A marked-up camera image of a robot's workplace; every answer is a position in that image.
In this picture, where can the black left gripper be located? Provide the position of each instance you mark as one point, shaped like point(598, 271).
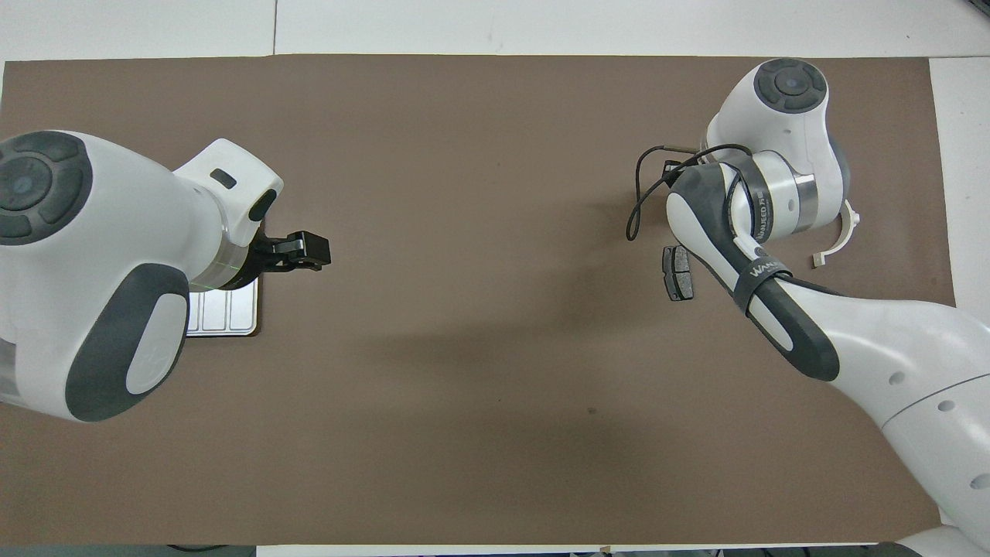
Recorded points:
point(259, 267)

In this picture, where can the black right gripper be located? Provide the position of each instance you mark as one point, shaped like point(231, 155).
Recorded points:
point(672, 166)

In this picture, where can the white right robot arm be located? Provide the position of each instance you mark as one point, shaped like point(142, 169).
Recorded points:
point(889, 348)

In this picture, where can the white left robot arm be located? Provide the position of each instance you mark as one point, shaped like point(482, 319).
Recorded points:
point(93, 255)

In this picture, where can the silver metal tray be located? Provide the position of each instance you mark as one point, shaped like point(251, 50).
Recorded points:
point(232, 317)

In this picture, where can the dark grey brake pad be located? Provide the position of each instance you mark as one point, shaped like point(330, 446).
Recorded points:
point(679, 275)

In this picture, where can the brown table mat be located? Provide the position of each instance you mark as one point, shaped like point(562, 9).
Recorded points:
point(495, 348)

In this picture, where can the white semicircular plastic bracket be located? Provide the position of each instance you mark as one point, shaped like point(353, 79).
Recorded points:
point(848, 234)

